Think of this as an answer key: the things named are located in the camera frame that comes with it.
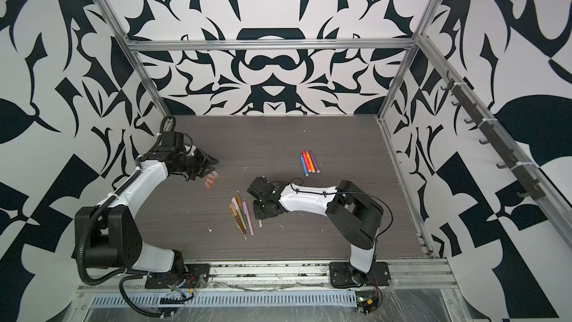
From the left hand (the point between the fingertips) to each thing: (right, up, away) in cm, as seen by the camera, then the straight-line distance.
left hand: (215, 159), depth 87 cm
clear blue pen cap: (-3, -7, +10) cm, 12 cm away
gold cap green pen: (+8, -17, +4) cm, 19 cm away
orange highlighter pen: (+38, -3, +15) cm, 41 cm away
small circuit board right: (+53, -44, -16) cm, 70 cm away
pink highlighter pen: (+36, -2, +15) cm, 39 cm away
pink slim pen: (+13, -22, 0) cm, 26 cm away
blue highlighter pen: (+35, -4, +14) cm, 38 cm away
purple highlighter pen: (+40, -3, +15) cm, 43 cm away
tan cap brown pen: (+7, -21, 0) cm, 22 cm away
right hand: (+16, -19, 0) cm, 25 cm away
